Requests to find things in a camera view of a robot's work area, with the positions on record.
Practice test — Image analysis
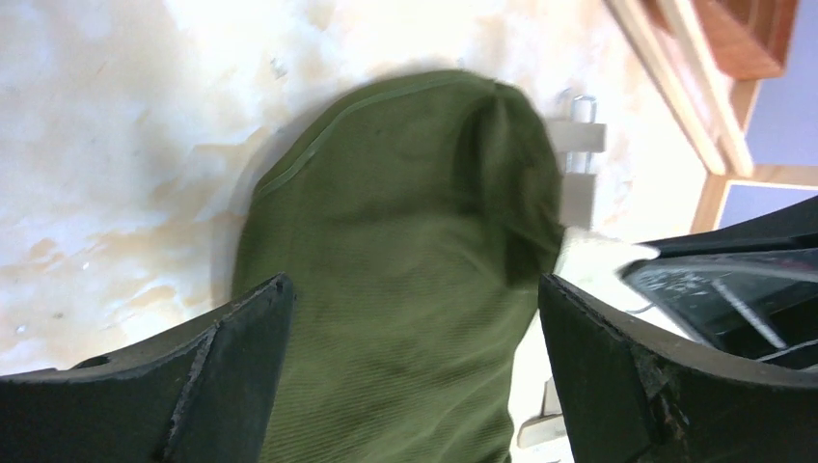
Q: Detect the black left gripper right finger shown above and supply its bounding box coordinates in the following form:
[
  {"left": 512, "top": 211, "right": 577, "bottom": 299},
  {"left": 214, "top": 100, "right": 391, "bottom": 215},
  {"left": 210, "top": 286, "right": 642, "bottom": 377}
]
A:
[{"left": 538, "top": 275, "right": 817, "bottom": 462}]

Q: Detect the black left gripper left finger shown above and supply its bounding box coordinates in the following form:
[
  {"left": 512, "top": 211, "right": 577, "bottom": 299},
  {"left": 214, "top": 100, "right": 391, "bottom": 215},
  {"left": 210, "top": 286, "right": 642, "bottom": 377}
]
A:
[{"left": 1, "top": 274, "right": 296, "bottom": 462}]

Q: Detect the green underwear with cream waistband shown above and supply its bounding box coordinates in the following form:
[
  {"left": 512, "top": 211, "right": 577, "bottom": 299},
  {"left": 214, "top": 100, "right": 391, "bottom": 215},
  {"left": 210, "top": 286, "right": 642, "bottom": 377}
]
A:
[{"left": 232, "top": 70, "right": 564, "bottom": 462}]

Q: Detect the beige clip hanger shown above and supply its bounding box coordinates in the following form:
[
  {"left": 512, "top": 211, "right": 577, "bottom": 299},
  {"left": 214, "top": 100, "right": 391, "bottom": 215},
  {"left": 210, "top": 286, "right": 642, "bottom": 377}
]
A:
[{"left": 517, "top": 89, "right": 607, "bottom": 449}]

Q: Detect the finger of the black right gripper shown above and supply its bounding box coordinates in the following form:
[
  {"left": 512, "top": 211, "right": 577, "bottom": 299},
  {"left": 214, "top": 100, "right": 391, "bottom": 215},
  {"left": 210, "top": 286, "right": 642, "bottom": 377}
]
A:
[{"left": 621, "top": 198, "right": 817, "bottom": 371}]

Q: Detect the orange wooden compartment tray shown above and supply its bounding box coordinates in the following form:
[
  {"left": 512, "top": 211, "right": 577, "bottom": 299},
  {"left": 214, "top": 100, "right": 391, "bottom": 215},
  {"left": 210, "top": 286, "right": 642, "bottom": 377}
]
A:
[{"left": 641, "top": 0, "right": 802, "bottom": 82}]

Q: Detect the light wooden clothes rack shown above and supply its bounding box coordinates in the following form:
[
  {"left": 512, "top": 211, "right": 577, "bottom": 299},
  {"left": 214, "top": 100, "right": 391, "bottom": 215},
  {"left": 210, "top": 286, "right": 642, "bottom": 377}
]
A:
[{"left": 606, "top": 0, "right": 817, "bottom": 233}]

